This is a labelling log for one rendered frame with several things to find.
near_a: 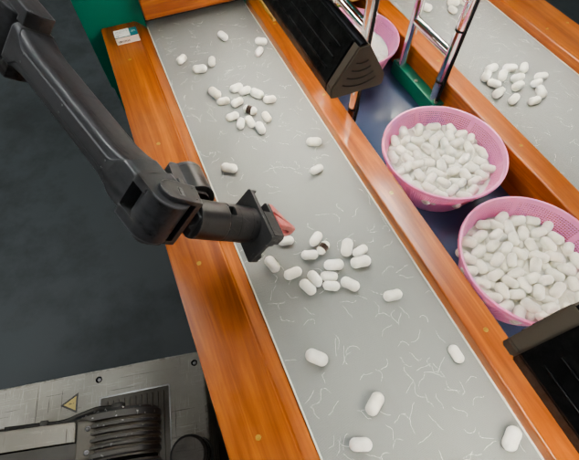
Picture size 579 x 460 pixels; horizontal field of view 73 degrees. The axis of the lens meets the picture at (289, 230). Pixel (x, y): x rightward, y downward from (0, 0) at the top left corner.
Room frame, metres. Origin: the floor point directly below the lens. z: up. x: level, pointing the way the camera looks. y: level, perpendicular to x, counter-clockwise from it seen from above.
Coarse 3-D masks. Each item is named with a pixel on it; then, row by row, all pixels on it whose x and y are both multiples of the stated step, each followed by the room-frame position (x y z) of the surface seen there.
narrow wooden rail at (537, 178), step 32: (384, 0) 1.16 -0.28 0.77; (416, 32) 1.00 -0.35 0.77; (416, 64) 0.91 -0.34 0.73; (448, 96) 0.78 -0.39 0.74; (480, 96) 0.75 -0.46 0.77; (512, 128) 0.64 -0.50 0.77; (512, 160) 0.56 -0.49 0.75; (544, 160) 0.55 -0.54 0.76; (512, 192) 0.52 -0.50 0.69; (544, 192) 0.47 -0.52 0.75; (576, 192) 0.47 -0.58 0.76
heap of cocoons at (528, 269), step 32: (480, 224) 0.40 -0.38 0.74; (512, 224) 0.40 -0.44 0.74; (544, 224) 0.40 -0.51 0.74; (480, 256) 0.34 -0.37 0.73; (512, 256) 0.33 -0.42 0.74; (544, 256) 0.33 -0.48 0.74; (576, 256) 0.33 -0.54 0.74; (512, 288) 0.27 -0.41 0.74; (544, 288) 0.27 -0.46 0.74; (576, 288) 0.27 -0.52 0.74; (512, 320) 0.21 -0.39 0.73
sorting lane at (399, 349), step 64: (192, 64) 0.90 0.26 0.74; (256, 64) 0.90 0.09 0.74; (192, 128) 0.67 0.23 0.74; (320, 128) 0.67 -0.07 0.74; (256, 192) 0.48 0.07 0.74; (320, 192) 0.48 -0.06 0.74; (320, 256) 0.33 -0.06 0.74; (384, 256) 0.33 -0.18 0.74; (320, 320) 0.21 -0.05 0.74; (384, 320) 0.21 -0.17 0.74; (448, 320) 0.21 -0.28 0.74; (320, 384) 0.10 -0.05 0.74; (384, 384) 0.10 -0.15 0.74; (448, 384) 0.10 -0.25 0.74; (320, 448) 0.02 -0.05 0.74; (384, 448) 0.02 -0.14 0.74; (448, 448) 0.02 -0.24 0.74
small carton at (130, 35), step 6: (120, 30) 0.98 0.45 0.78; (126, 30) 0.98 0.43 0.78; (132, 30) 0.98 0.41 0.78; (114, 36) 0.95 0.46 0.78; (120, 36) 0.95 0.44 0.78; (126, 36) 0.95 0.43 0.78; (132, 36) 0.96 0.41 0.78; (138, 36) 0.96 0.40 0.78; (120, 42) 0.94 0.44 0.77; (126, 42) 0.95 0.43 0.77
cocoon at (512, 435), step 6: (510, 426) 0.04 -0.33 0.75; (510, 432) 0.04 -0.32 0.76; (516, 432) 0.04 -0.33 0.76; (504, 438) 0.03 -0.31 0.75; (510, 438) 0.03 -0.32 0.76; (516, 438) 0.03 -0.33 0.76; (504, 444) 0.02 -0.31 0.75; (510, 444) 0.02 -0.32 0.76; (516, 444) 0.02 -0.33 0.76; (510, 450) 0.01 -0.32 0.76
